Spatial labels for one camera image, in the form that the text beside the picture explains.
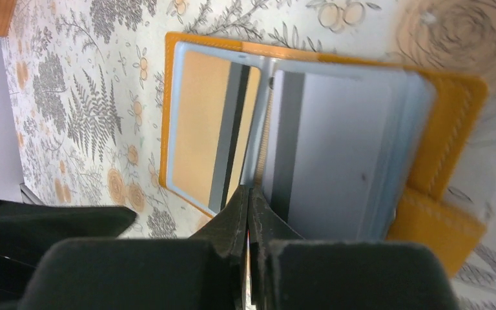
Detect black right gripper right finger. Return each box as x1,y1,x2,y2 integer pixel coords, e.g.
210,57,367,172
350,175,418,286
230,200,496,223
247,188,459,309

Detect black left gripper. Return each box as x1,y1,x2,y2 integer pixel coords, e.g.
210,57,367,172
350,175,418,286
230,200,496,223
0,200,137,303

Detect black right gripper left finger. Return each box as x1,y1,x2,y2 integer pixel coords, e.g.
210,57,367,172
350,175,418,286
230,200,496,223
17,185,250,309

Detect grey card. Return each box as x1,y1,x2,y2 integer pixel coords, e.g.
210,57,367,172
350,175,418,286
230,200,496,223
263,68,437,241

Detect yellow leather card holder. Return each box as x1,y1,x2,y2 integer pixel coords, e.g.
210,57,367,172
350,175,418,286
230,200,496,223
159,32,488,276

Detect floral patterned table mat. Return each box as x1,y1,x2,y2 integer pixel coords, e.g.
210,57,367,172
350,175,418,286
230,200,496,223
2,1,496,309

